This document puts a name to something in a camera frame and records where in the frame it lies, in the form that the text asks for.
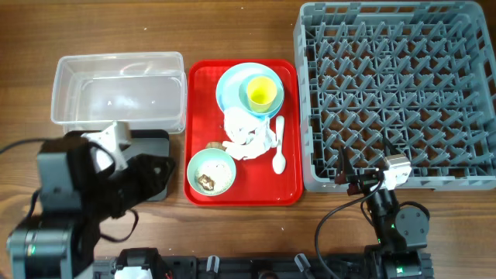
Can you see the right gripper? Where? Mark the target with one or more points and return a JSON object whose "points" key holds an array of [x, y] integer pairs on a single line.
{"points": [[349, 176]]}

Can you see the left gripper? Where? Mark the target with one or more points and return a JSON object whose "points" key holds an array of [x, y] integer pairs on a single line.
{"points": [[145, 184]]}

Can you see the brown food stick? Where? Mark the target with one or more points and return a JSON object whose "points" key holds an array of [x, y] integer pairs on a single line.
{"points": [[216, 145]]}

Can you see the white paper napkin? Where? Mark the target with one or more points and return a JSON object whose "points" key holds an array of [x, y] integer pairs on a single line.
{"points": [[249, 136]]}

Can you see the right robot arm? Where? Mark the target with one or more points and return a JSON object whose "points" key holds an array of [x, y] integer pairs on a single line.
{"points": [[401, 228]]}

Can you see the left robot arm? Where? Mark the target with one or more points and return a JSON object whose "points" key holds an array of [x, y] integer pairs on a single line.
{"points": [[76, 198]]}

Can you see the black rectangular waste tray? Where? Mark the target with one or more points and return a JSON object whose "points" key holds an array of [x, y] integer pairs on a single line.
{"points": [[153, 142]]}

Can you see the grey plastic dishwasher rack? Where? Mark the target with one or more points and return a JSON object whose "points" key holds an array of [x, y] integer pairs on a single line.
{"points": [[418, 74]]}

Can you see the white plastic spoon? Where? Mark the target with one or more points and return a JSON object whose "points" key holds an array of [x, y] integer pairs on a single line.
{"points": [[279, 161]]}

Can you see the green bowl with food scraps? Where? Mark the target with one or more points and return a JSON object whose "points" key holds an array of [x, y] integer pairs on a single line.
{"points": [[211, 172]]}

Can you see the clear plastic storage bin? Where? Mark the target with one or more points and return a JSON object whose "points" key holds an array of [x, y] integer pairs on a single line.
{"points": [[146, 90]]}

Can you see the red plastic serving tray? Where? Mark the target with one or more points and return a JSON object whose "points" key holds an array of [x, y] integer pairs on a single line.
{"points": [[255, 183]]}

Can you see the light blue shallow bowl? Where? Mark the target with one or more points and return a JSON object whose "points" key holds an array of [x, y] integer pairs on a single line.
{"points": [[276, 105]]}

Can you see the yellow plastic cup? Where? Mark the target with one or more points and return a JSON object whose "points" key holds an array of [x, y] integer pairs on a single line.
{"points": [[261, 92]]}

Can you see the light blue plate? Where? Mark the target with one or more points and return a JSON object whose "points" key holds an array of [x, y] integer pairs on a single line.
{"points": [[227, 89]]}

